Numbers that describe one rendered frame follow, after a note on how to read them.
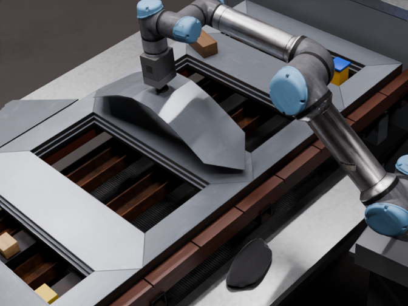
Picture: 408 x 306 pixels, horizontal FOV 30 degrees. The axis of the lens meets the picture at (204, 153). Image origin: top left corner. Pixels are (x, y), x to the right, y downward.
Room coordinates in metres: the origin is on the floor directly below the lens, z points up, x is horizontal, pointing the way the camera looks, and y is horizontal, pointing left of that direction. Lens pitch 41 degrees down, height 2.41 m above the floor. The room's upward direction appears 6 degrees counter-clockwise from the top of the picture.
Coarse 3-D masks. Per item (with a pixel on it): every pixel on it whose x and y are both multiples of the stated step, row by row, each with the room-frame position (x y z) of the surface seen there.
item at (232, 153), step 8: (240, 136) 1.79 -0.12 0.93; (232, 144) 1.75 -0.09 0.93; (240, 144) 1.76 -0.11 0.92; (224, 152) 1.72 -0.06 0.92; (232, 152) 1.73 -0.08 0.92; (240, 152) 1.73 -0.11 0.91; (208, 160) 1.69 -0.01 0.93; (216, 160) 1.70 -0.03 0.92; (224, 160) 1.70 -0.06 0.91; (232, 160) 1.70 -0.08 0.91
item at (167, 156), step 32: (192, 64) 2.35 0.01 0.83; (352, 64) 2.22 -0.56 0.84; (256, 96) 2.11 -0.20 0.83; (128, 128) 1.98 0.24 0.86; (160, 128) 1.96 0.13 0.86; (160, 160) 1.82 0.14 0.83; (192, 160) 1.78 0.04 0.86; (288, 160) 1.76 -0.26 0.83; (32, 224) 1.59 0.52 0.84; (64, 256) 1.47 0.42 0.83; (160, 256) 1.41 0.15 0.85; (128, 288) 1.33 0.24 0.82
